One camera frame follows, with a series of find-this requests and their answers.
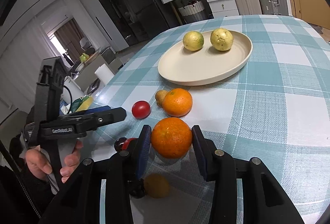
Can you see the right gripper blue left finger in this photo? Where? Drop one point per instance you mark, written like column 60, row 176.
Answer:
column 100, row 192

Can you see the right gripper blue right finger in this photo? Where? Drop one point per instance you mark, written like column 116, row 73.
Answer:
column 264, row 199

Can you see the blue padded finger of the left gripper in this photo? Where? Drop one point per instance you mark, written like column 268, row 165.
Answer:
column 97, row 109

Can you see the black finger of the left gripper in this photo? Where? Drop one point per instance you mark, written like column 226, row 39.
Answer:
column 104, row 118

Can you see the dark plum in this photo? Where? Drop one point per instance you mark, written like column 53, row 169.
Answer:
column 118, row 145

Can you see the red tomato small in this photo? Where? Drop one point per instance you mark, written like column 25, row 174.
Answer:
column 141, row 109

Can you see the orange tangerine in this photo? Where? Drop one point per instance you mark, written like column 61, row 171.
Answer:
column 171, row 138
column 177, row 102

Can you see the brown longan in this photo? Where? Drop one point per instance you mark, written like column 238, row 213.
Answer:
column 156, row 186
column 160, row 96

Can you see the green-yellow guava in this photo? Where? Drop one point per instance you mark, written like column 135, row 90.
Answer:
column 193, row 41

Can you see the yellow guava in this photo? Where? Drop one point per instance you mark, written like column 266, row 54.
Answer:
column 221, row 39

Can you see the person's left hand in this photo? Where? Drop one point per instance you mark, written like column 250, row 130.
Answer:
column 40, row 166

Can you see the white paper towel roll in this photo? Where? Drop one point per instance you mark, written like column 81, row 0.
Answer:
column 104, row 74

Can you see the teal checked tablecloth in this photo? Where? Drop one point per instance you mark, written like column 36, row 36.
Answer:
column 275, row 108

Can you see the cream round plate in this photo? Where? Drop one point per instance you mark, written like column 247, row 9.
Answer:
column 207, row 65

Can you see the black refrigerator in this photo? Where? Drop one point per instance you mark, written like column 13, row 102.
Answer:
column 144, row 2

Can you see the woven laundry basket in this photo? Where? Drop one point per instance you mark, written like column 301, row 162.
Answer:
column 194, row 12

